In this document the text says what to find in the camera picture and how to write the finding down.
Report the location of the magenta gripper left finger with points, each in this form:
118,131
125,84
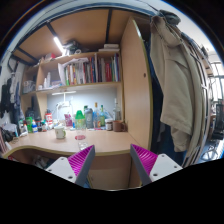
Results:
74,168

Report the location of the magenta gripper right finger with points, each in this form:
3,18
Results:
152,167

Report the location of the grey water bottle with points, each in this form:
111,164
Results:
89,117

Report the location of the clear drinking glass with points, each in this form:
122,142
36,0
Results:
82,145

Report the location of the clear bottle green cap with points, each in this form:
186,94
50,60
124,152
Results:
80,125

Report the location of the wooden desk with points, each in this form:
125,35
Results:
111,169

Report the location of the white green mug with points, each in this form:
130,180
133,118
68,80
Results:
60,132

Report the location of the pink snack packet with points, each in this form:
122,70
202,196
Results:
68,120

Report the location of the brown ceramic mug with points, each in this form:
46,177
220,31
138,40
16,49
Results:
119,126

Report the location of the clear glass bottle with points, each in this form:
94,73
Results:
96,116

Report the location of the dark lidded jar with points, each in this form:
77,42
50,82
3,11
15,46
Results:
109,124

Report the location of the red white container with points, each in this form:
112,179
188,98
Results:
49,120

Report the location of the green glass bottle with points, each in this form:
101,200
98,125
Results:
102,116

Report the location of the tall clear bottle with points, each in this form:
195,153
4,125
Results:
116,111

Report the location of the white desk lamp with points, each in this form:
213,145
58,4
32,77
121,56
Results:
64,102

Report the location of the green container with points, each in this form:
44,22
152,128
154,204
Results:
29,121

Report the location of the beige hanging coat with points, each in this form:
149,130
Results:
179,79

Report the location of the dark hanging clothes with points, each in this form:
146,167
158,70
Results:
9,94

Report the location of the row of books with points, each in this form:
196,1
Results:
92,69

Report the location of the wooden wardrobe cabinet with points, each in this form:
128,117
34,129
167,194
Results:
137,87

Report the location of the wooden bookshelf unit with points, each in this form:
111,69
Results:
40,81

